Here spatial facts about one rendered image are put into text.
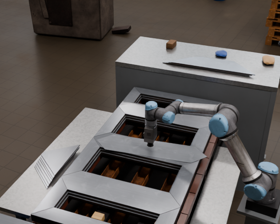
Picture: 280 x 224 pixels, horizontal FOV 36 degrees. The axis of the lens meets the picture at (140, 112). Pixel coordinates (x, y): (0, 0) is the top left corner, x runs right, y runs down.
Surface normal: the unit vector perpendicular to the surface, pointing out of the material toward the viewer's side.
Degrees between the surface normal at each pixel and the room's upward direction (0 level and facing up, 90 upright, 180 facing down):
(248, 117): 90
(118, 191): 0
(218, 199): 0
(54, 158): 0
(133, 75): 90
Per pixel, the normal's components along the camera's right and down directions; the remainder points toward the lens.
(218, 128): -0.65, 0.29
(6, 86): 0.00, -0.85
